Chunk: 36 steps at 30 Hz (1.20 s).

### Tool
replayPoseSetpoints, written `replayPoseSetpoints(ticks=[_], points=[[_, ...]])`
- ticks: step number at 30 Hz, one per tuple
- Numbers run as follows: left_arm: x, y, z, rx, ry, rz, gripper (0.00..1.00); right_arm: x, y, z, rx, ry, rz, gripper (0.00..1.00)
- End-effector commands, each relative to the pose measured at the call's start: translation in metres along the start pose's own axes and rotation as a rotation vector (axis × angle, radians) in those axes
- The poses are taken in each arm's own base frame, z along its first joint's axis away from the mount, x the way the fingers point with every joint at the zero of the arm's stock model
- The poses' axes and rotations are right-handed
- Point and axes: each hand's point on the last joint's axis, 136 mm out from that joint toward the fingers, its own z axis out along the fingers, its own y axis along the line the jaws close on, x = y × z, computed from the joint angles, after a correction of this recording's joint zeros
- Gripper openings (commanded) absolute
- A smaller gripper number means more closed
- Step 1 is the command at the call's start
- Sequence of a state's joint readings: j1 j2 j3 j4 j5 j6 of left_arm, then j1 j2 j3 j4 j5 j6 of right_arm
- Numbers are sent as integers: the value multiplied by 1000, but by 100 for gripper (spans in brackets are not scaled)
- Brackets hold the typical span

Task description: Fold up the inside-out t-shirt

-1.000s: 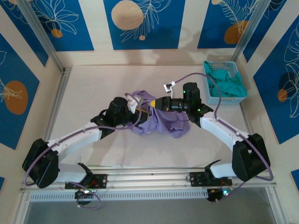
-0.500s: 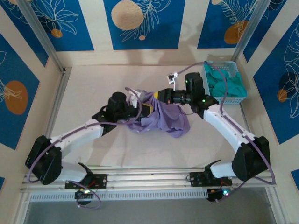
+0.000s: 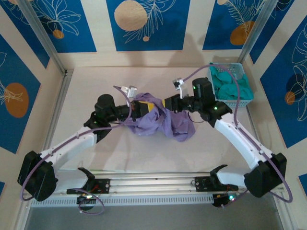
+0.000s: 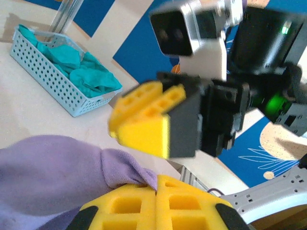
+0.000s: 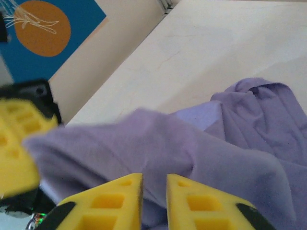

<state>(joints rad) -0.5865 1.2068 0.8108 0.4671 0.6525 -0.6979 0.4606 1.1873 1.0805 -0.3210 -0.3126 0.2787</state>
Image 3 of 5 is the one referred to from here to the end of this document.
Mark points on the purple t-shirt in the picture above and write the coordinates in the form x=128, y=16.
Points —
x=177, y=124

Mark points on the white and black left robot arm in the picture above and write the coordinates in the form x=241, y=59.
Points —
x=69, y=143

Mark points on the teal cloth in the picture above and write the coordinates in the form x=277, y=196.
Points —
x=227, y=92

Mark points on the light blue plastic basket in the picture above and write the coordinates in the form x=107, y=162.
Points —
x=233, y=104

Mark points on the grey metal panel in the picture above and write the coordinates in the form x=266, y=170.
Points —
x=156, y=218

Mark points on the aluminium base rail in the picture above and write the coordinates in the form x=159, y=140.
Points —
x=156, y=184

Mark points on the aluminium frame post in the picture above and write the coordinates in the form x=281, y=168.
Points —
x=257, y=26
x=45, y=40

